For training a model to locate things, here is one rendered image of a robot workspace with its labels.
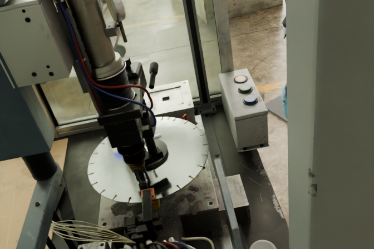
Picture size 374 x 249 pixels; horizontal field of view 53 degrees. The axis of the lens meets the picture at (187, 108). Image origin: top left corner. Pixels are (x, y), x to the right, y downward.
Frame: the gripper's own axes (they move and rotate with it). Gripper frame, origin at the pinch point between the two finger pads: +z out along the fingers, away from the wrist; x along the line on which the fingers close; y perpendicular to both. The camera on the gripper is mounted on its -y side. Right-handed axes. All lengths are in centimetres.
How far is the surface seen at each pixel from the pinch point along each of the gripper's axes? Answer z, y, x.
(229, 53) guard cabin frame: -5.6, -26.9, 12.4
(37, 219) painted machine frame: -14, -111, -7
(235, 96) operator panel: 1.3, -40.2, 0.0
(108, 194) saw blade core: -4, -95, -5
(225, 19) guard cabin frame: -18.8, -27.0, 12.4
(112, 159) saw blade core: -4, -87, 5
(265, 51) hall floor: 91, 127, 109
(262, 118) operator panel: 4.0, -42.2, -12.3
